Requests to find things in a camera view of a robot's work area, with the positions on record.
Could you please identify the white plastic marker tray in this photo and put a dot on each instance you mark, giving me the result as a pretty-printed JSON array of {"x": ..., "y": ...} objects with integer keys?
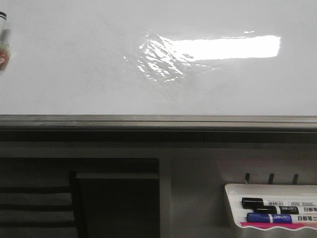
[{"x": 237, "y": 214}]

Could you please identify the middle black wall hook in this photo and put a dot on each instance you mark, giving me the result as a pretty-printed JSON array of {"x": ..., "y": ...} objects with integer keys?
[{"x": 271, "y": 178}]

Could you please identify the black wall hook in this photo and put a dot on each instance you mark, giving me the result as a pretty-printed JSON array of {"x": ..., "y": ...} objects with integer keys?
[
  {"x": 295, "y": 179},
  {"x": 271, "y": 178},
  {"x": 247, "y": 178}
]

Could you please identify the white whiteboard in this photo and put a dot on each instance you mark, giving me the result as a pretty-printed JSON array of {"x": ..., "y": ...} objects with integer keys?
[{"x": 160, "y": 57}]

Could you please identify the lower black capped marker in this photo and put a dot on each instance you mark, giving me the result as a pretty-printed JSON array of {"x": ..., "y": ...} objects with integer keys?
[{"x": 289, "y": 210}]

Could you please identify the left black wall hook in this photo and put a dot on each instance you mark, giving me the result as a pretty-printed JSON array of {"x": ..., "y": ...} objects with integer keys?
[{"x": 247, "y": 178}]

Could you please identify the upper black capped marker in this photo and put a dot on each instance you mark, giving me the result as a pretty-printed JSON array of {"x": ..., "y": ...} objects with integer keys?
[{"x": 251, "y": 202}]

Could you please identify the black capped marker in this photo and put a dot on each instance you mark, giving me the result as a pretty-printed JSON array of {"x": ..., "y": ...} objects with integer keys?
[
  {"x": 289, "y": 210},
  {"x": 251, "y": 202}
]

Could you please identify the blue capped marker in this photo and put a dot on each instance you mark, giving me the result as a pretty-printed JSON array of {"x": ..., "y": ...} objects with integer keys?
[{"x": 281, "y": 218}]

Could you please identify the right black wall hook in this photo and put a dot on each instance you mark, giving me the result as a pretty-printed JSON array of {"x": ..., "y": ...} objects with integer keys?
[{"x": 295, "y": 179}]

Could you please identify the grey whiteboard frame rail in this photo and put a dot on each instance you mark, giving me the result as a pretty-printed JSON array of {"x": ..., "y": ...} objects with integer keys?
[{"x": 159, "y": 128}]

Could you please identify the pink whiteboard eraser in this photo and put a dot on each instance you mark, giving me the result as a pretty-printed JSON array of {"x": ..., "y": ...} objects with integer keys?
[{"x": 283, "y": 225}]

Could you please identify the white taped whiteboard marker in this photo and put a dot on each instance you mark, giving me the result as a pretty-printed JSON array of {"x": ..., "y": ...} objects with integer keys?
[{"x": 4, "y": 45}]

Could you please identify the dark chair back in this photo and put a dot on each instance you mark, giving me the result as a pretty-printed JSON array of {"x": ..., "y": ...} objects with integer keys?
[{"x": 43, "y": 208}]

